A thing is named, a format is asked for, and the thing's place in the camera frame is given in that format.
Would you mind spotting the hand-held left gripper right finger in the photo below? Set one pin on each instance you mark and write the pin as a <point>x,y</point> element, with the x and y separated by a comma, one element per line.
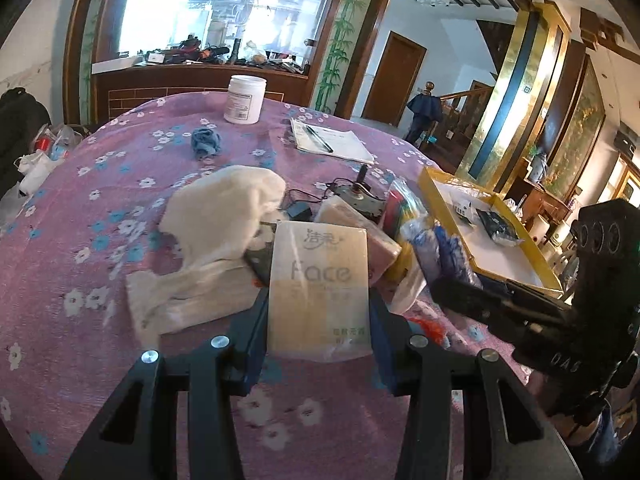
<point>382,360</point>

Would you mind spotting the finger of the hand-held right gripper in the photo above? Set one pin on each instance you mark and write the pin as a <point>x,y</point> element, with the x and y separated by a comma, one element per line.
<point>480,302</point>

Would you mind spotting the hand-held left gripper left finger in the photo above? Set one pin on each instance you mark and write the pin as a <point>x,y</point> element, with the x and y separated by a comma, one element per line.
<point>252,360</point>

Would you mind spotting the yellow cardboard box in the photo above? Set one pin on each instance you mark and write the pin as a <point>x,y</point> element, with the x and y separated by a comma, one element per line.
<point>500,260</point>

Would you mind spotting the red mesh scrubber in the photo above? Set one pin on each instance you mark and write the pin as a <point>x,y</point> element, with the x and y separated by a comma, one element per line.
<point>427,330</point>

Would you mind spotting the blue plastic-wrapped bundle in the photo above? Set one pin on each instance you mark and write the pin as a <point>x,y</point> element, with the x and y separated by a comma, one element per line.
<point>445,252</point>

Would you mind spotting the beige tissue pack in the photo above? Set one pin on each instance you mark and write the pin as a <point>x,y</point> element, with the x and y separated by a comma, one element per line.
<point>320,290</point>

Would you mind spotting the pink tissue pack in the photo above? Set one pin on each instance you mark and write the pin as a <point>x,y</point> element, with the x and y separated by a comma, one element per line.
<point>382,252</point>

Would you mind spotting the coloured sticks pack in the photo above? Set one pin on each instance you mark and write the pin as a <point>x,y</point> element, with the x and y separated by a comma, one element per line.
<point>397,207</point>

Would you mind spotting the black packet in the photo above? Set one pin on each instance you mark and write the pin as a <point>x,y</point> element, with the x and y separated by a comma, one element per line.
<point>500,227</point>

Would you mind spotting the wooden sideboard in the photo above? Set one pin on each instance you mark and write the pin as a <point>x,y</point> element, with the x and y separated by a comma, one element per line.
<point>540,200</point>

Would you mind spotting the black power adapter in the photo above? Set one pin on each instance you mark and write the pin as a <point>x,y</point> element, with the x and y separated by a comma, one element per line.
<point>300,210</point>

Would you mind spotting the black electric motor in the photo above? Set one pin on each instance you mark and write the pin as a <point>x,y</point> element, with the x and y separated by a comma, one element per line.
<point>352,195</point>

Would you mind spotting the purple floral tablecloth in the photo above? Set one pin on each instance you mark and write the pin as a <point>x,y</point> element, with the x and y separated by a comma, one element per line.
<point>100,260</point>

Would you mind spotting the wooden staircase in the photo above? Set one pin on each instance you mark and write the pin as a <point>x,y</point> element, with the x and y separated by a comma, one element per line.
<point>465,110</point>

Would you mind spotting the dark blue jacket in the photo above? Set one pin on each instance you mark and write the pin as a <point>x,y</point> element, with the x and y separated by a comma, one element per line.
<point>422,110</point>

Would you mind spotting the gold pillar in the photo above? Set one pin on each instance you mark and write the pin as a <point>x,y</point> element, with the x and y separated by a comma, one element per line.
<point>505,100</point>

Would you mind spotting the white notebook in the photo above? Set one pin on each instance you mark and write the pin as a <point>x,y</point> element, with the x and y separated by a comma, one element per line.
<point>345,145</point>

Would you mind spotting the blue cloth ball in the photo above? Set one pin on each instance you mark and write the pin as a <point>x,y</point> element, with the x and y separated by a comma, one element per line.
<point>206,142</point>

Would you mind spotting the black pen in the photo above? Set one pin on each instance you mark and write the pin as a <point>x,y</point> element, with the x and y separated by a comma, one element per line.
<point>320,139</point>

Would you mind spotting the brown wooden door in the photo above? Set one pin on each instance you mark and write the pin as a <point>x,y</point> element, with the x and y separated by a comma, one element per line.
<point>395,80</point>

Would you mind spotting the white plastic jar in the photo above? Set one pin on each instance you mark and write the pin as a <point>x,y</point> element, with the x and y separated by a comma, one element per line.
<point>244,102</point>

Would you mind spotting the crumpled clear plastic bag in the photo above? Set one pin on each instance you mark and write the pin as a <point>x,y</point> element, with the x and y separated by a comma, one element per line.
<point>12,205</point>

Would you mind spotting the wooden counter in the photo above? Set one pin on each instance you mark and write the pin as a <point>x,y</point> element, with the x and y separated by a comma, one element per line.
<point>175,85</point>

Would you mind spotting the white plastic bag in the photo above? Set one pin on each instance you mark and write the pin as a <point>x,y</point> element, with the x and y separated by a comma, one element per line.
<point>37,170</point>

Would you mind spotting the bamboo painted panel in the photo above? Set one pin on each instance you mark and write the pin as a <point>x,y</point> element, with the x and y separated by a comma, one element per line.
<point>340,45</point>

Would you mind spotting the clear bag with red item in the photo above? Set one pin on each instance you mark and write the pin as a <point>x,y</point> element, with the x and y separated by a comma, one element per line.
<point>55,142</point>

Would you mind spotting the pile of assorted clutter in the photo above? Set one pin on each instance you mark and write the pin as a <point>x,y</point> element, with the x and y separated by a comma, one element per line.
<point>200,55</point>

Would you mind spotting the black backpack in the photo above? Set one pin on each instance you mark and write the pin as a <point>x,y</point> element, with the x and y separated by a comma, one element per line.
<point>20,130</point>

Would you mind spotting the etched glass partition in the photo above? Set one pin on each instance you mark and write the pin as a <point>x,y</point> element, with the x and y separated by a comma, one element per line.
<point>175,5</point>

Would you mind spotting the wall speaker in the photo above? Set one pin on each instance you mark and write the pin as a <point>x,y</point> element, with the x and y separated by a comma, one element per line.
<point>627,141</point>

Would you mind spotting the green gold wall painting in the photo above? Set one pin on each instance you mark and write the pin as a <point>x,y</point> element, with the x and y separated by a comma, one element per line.
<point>582,130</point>

